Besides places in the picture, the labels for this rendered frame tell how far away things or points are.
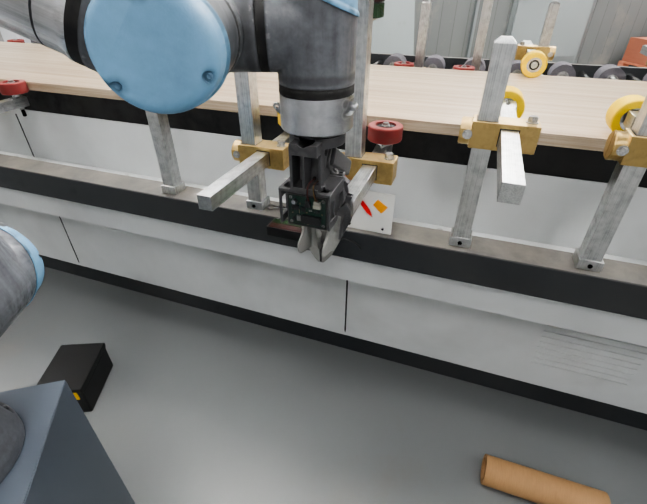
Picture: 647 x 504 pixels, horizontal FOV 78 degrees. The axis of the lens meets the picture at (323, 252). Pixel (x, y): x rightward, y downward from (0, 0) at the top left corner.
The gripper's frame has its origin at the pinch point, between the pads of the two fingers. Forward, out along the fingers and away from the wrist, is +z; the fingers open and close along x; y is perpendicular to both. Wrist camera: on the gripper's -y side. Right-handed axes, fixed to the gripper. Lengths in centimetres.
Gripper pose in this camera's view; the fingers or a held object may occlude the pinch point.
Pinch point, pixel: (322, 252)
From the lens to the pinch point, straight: 63.4
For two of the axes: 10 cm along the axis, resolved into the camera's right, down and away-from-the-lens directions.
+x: 9.4, 1.9, -2.8
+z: 0.0, 8.3, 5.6
